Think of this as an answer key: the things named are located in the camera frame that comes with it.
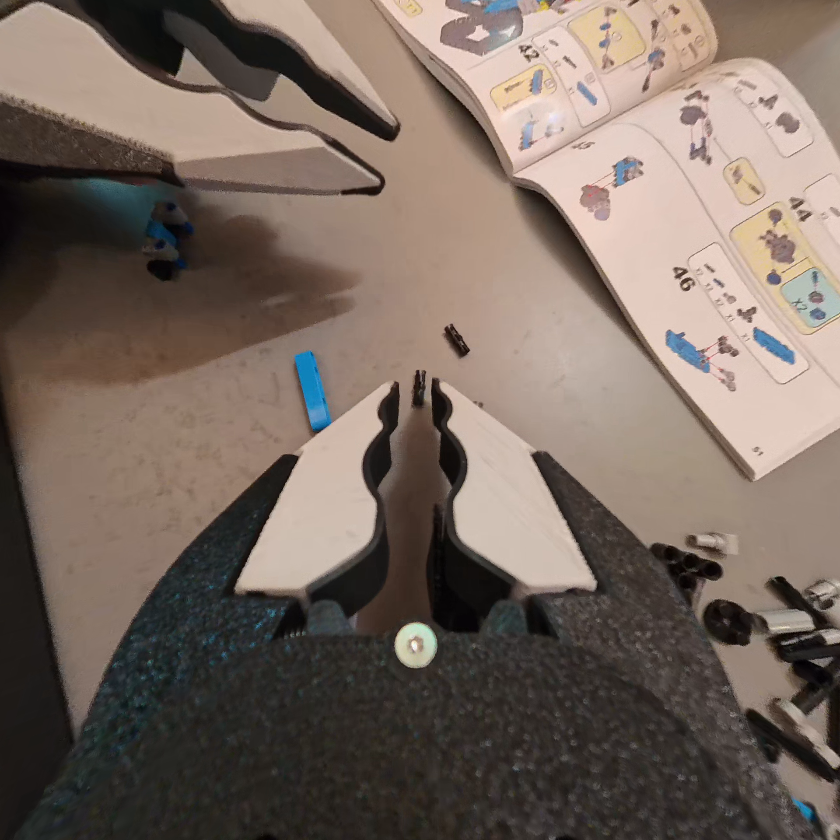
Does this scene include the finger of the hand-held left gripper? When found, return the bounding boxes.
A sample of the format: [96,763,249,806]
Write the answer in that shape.
[82,0,403,143]
[0,0,388,198]

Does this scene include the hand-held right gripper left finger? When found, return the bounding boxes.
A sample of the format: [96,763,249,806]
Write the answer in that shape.
[234,381,401,616]

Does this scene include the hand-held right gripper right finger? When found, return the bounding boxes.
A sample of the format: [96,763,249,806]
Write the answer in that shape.
[427,378,598,626]

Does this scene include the light blue short beam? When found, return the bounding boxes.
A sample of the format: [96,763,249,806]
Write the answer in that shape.
[293,351,333,434]

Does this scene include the grey blue brick assembly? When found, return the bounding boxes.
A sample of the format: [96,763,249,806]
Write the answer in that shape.
[140,199,196,283]

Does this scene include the pile of building brick pieces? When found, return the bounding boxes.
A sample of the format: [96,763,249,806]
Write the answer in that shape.
[648,530,840,828]

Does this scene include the grey desk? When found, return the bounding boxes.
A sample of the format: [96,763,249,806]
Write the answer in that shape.
[0,0,840,788]

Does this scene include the instruction booklet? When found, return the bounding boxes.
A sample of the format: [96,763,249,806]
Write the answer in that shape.
[371,0,840,483]

